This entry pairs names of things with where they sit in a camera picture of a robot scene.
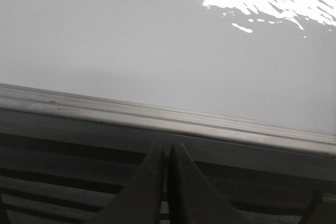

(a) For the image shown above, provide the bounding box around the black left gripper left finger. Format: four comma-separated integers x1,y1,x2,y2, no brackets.
85,144,164,223

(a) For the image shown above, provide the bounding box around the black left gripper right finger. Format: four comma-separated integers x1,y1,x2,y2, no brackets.
167,143,250,223

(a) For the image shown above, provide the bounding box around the white whiteboard with aluminium frame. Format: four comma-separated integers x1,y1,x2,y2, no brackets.
0,0,336,154

